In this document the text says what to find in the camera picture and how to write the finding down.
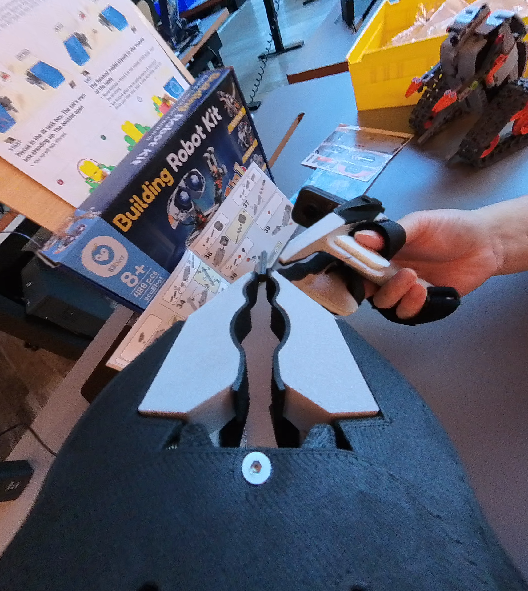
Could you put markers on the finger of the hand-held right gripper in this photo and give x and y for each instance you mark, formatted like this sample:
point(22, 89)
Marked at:
point(314, 235)

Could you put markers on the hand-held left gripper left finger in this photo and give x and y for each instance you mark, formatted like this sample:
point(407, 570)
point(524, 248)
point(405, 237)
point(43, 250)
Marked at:
point(190, 369)

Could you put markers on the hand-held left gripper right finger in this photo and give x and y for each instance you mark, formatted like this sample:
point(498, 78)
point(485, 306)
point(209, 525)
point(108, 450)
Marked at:
point(328, 369)

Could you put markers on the thin black toy axle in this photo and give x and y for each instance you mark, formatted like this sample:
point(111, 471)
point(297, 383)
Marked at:
point(262, 263)

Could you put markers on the person's right forearm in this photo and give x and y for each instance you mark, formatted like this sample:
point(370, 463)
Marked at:
point(527, 231)

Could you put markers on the person's right hand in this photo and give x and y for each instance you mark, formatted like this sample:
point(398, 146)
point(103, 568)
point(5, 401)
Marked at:
point(448, 249)

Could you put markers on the blue printed leaflet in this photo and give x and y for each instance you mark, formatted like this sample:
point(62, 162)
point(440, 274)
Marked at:
point(351, 154)

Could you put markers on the open instruction booklet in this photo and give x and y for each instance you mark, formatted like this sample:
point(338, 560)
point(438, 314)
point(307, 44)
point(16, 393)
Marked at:
point(227, 240)

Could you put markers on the yellow bin with plastic bags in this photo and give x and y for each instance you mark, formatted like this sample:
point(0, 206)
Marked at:
point(384, 78)

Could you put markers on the dark grey cabinet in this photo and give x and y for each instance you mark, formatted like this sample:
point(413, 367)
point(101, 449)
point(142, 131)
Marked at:
point(61, 295)

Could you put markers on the robot kit box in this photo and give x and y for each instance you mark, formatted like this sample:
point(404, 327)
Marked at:
point(153, 194)

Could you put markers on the black orange toy vehicle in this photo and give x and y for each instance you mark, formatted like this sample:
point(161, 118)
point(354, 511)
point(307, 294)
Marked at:
point(476, 92)

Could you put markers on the white colourful toy box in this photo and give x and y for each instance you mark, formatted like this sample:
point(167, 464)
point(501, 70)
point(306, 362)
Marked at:
point(61, 69)

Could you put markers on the black desk leg frame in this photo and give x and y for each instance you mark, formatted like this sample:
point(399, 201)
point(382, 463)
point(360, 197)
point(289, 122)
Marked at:
point(278, 27)

